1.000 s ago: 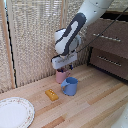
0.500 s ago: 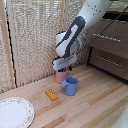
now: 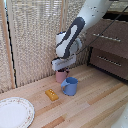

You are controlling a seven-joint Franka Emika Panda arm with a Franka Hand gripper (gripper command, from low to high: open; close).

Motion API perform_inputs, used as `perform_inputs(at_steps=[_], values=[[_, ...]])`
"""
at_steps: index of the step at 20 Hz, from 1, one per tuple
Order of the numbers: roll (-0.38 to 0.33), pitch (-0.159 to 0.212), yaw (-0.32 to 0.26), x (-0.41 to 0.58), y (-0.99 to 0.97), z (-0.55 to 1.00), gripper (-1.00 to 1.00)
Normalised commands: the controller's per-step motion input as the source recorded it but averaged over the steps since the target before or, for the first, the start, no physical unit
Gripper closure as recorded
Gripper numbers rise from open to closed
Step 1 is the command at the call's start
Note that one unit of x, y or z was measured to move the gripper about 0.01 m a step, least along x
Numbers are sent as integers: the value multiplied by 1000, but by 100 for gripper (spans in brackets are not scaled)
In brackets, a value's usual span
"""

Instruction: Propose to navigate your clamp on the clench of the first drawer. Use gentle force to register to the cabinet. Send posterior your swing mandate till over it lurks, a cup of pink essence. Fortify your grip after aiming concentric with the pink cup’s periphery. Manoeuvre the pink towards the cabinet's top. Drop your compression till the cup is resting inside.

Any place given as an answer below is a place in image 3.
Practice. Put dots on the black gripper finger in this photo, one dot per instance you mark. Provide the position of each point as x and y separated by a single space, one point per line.
67 70
58 71

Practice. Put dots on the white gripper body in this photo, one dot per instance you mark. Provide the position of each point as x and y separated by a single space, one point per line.
63 63

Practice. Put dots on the pink mug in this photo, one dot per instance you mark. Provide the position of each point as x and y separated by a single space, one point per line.
61 77

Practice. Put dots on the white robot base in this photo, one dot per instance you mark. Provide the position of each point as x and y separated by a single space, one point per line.
121 118

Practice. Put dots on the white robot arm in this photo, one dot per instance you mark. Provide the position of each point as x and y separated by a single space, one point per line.
75 33

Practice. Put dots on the brown drawer cabinet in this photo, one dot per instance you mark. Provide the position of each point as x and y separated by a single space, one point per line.
113 68

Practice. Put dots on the blue mug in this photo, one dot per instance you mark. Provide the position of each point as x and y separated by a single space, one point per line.
70 87

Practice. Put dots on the yellow block with white dots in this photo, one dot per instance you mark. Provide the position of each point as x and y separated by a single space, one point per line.
52 94

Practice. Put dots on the woven folding screen panel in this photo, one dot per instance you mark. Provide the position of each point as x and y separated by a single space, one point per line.
68 16
2 50
36 36

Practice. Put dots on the white plate with floral rim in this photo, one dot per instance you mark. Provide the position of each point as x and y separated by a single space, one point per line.
14 113

